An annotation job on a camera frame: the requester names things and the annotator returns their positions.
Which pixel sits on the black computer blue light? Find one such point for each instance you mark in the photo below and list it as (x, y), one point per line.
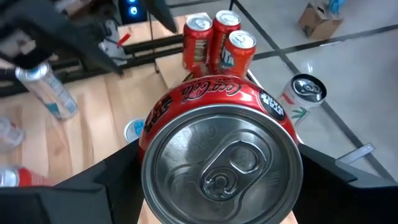
(133, 11)

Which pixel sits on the red Coca-Cola Star Wars can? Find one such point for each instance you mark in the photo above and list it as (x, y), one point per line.
(217, 161)

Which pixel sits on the large blue cloth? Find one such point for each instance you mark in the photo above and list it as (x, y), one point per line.
(335, 4)

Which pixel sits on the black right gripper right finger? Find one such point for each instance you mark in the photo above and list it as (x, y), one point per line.
(342, 205)

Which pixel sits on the white Celsius can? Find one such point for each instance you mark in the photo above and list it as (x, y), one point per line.
(11, 137)
(306, 90)

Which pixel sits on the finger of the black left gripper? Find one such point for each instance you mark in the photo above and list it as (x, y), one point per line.
(163, 15)
(87, 40)

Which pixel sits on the grey metal bracket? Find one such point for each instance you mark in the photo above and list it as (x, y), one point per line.
(357, 152)

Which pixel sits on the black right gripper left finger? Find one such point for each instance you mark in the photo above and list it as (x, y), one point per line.
(77, 202)

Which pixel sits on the brown cardboard box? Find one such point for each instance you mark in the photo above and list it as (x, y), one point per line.
(320, 21)

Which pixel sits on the silver sugar-free Red Bull can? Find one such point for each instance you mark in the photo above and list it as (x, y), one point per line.
(53, 93)

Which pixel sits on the red Coke Zero can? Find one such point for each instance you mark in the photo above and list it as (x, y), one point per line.
(225, 37)
(196, 46)

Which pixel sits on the blue silver Red Bull can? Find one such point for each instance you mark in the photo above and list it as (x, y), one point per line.
(133, 129)

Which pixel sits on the red Fanta strawberry can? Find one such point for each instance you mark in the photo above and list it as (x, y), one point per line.
(28, 179)

